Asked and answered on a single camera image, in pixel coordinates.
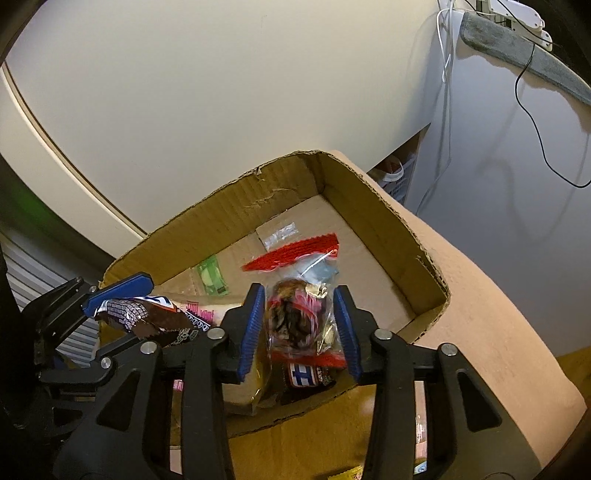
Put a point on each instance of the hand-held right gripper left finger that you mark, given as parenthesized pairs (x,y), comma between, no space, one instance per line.
(251,332)

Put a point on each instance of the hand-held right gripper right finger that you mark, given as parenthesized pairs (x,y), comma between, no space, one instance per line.
(344,332)

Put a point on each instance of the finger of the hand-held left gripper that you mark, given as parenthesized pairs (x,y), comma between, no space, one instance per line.
(120,290)
(104,363)

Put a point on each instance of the brown chocolate bar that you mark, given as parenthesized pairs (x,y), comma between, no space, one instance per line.
(134,314)

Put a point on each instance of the red clear snack bag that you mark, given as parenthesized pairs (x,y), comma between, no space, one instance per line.
(295,318)

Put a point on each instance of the pink snack packet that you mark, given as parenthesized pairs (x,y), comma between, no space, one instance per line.
(203,316)

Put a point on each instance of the dark snack packet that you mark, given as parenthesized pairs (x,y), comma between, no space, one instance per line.
(304,376)

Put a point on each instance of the green snack packet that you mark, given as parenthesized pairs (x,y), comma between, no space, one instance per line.
(212,277)

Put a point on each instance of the cardboard box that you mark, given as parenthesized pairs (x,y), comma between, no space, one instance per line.
(369,221)

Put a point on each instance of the tan blanket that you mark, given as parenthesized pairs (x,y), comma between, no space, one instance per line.
(485,323)

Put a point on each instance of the yellow snack packet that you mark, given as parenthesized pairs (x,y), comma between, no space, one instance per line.
(347,473)

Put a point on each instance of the white plastic basket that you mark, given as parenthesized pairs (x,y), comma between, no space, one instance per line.
(399,184)

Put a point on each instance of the grey windowsill mat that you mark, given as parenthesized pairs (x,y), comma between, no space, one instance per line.
(508,44)

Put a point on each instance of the white power strip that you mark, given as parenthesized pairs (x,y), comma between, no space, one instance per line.
(517,11)

